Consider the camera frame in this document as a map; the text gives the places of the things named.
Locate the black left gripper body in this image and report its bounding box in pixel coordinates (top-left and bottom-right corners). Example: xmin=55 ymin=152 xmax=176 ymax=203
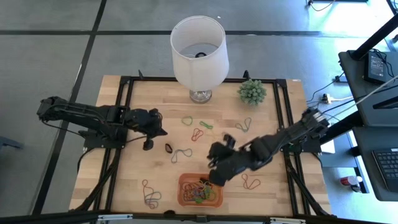
xmin=126 ymin=107 xmax=162 ymax=152

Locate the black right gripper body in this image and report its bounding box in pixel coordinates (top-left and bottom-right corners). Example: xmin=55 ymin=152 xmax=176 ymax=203
xmin=207 ymin=133 xmax=259 ymax=187

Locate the long yellow rubber band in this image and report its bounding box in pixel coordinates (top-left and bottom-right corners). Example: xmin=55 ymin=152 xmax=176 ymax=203
xmin=203 ymin=183 xmax=218 ymax=202

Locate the long green rubber band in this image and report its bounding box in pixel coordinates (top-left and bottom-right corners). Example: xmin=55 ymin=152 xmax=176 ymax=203
xmin=235 ymin=117 xmax=252 ymax=133

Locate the pile of coloured rubber bands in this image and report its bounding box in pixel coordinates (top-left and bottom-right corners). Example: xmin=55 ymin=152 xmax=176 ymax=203
xmin=185 ymin=186 xmax=206 ymax=202

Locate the thin red rubber band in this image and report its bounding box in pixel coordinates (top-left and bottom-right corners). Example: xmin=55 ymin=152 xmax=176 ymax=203
xmin=190 ymin=128 xmax=205 ymax=142
xmin=241 ymin=173 xmax=262 ymax=191
xmin=182 ymin=181 xmax=200 ymax=200

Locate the thin blue rubber band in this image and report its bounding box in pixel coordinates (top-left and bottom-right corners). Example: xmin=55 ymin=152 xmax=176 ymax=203
xmin=170 ymin=147 xmax=193 ymax=164

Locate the orange plastic bin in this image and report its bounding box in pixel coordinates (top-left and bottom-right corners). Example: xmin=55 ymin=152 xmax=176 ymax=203
xmin=177 ymin=172 xmax=224 ymax=208

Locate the long purple blue rubber band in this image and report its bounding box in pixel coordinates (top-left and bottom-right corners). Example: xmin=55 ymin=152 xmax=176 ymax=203
xmin=141 ymin=179 xmax=162 ymax=210

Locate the green spiky ball plant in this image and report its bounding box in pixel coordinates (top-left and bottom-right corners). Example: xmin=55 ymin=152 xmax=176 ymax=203
xmin=237 ymin=78 xmax=267 ymax=106

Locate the white shade table lamp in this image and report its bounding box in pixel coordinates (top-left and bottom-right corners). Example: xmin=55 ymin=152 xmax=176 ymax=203
xmin=170 ymin=15 xmax=230 ymax=104

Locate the white paper sheet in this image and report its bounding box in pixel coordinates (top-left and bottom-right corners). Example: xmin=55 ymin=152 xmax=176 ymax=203
xmin=321 ymin=139 xmax=336 ymax=155

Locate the red white bottle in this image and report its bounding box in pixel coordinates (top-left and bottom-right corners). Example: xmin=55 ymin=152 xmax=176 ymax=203
xmin=340 ymin=175 xmax=364 ymax=192

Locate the black desk leg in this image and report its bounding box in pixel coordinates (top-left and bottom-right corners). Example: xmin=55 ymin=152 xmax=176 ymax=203
xmin=348 ymin=136 xmax=371 ymax=194

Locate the black keyboard tray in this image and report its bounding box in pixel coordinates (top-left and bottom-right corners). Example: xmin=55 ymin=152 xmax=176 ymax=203
xmin=354 ymin=126 xmax=398 ymax=202

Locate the grey floor object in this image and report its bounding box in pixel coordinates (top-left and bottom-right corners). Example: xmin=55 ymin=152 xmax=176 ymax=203
xmin=0 ymin=136 xmax=24 ymax=150

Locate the black desk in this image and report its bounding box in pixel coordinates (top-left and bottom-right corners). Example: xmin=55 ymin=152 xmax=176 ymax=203
xmin=338 ymin=49 xmax=398 ymax=128

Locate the black keyboard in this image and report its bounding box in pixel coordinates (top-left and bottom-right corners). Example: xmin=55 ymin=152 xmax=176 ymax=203
xmin=371 ymin=148 xmax=398 ymax=192

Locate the black monitor foot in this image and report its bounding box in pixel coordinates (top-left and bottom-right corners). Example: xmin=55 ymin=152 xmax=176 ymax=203
xmin=372 ymin=95 xmax=398 ymax=110

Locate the black power adapter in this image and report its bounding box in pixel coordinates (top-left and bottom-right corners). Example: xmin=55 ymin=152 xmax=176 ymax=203
xmin=364 ymin=51 xmax=389 ymax=84

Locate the black monitor pole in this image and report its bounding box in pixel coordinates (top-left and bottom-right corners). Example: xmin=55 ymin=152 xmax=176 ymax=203
xmin=349 ymin=14 xmax=398 ymax=62

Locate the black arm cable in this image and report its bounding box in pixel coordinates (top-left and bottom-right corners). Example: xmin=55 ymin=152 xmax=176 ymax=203
xmin=76 ymin=147 xmax=94 ymax=175

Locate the silver metal bracket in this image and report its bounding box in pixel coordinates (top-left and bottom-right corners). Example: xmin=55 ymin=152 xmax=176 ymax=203
xmin=96 ymin=213 xmax=134 ymax=223
xmin=269 ymin=217 xmax=307 ymax=224

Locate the black floor cable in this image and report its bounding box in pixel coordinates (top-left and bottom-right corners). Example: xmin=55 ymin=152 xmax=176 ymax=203
xmin=306 ymin=72 xmax=346 ymax=103

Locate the long white cable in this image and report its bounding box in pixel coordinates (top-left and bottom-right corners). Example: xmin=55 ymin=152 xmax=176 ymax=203
xmin=326 ymin=74 xmax=398 ymax=121

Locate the thin floor cable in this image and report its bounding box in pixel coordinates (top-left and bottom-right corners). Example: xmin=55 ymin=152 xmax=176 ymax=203
xmin=307 ymin=0 xmax=337 ymax=12

